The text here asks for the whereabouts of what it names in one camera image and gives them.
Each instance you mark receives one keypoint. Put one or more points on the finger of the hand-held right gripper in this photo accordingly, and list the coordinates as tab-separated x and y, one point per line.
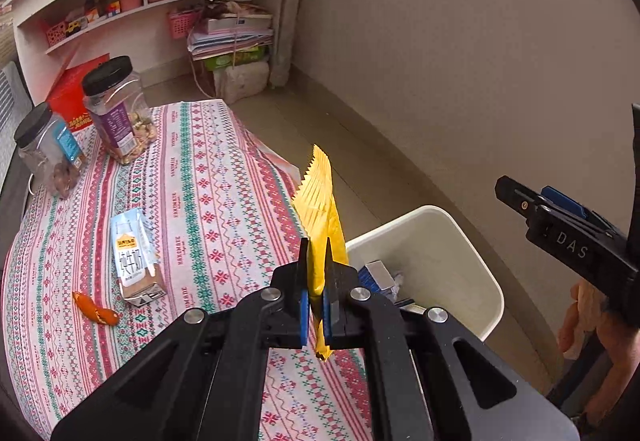
565	202
515	196

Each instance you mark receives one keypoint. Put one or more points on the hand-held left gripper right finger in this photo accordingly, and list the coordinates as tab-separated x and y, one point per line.
327	316

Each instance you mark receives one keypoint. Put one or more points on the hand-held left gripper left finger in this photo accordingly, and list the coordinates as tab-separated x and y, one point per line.
303	316

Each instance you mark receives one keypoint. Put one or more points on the blue toothpaste box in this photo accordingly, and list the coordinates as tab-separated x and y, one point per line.
377	273

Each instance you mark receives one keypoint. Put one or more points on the white trash bin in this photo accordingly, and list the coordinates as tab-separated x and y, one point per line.
440	241

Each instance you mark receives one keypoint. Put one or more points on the yellow snack packet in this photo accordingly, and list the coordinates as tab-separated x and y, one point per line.
317	201

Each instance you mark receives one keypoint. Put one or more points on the person's right forearm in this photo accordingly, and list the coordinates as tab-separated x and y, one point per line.
620	361

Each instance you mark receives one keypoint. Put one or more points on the person's right hand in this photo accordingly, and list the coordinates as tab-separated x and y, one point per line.
580	316

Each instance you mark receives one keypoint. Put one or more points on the patterned tablecloth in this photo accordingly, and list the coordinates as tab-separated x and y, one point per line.
215	181

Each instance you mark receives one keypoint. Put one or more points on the milk carton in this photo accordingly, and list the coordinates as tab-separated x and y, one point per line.
135	251

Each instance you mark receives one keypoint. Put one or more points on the orange peel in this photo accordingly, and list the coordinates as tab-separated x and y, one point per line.
100	315

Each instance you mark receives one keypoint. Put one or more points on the white bag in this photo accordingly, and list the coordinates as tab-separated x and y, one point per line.
242	81

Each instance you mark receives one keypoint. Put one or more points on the green packet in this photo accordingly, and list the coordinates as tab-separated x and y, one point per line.
235	58

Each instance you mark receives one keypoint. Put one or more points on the purple label nut jar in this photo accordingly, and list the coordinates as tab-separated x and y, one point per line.
120	116

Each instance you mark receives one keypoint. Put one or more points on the stack of papers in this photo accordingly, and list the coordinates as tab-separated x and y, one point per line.
232	36

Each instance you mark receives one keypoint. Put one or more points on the blue label nut jar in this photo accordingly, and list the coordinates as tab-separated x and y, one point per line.
50	156

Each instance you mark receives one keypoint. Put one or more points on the large pink basket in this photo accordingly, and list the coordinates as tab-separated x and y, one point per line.
181	23

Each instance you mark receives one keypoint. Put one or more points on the grey sofa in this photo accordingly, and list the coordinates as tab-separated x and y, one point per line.
10	181

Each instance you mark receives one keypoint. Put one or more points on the red box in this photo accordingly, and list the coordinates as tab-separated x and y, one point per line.
70	91

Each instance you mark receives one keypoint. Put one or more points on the grey striped quilted blanket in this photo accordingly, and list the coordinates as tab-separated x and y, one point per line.
10	91

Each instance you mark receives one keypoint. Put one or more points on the yellow toy car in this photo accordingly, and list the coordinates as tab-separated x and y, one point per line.
74	26

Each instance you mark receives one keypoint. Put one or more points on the small pink basket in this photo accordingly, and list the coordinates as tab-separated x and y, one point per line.
56	33

